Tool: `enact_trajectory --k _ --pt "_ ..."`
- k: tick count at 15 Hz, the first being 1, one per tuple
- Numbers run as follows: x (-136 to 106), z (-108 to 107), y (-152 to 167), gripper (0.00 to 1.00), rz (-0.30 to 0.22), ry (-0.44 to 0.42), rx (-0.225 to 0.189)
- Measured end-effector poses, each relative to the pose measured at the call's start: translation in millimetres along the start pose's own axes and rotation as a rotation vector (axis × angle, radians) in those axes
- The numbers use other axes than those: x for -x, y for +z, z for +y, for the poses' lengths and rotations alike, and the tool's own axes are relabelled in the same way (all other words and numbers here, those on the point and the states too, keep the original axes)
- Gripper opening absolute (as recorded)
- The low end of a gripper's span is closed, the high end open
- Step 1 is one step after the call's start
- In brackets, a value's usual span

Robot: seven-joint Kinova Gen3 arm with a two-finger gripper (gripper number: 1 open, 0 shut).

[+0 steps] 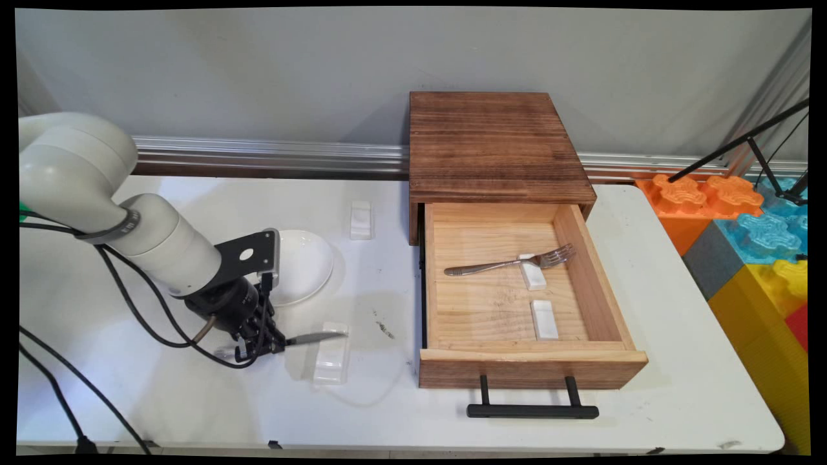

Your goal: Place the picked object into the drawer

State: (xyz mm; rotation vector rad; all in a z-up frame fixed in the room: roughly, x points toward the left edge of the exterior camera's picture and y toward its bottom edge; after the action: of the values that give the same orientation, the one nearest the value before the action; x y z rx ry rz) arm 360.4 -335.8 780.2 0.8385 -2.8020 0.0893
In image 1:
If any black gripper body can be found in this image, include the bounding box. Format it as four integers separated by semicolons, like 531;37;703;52
184;278;269;338

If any silver table knife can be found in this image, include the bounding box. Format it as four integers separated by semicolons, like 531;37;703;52
216;329;350;360

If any white cutlery rest near knife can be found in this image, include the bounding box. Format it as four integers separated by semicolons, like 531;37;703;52
312;322;353;386

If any white round plate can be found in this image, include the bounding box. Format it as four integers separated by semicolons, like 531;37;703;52
270;229;335;307

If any light wooden drawer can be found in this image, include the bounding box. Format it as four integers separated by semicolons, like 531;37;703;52
417;202;649;390

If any silver fork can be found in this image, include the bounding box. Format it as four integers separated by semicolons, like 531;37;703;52
443;243;577;277

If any dark wooden drawer cabinet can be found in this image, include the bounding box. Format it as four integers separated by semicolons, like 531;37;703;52
408;90;598;246

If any orange foam block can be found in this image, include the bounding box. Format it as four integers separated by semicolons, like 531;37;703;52
636;174;763;256

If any grey foam block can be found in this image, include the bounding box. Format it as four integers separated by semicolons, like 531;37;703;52
682;222;747;301

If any yellow foam block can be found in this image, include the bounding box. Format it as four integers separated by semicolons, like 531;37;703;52
707;258;811;453

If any blue foam block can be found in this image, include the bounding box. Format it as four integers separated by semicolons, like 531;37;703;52
714;174;810;265

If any black tripod stand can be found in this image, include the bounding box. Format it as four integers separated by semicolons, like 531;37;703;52
669;100;810;207

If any small red foam block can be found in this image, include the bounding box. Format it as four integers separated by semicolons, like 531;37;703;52
785;304;810;353

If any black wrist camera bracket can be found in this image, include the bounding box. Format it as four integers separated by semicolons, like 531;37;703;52
213;229;280;291

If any thin black cable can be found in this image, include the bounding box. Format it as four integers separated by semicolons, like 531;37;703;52
18;213;285;454

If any aluminium wall rail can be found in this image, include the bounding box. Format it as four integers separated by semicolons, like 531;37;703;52
129;136;808;185

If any black cable with plug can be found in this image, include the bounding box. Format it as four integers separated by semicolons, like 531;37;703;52
18;346;99;454

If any black drawer handle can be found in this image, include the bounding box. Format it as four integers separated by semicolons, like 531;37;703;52
466;375;600;420

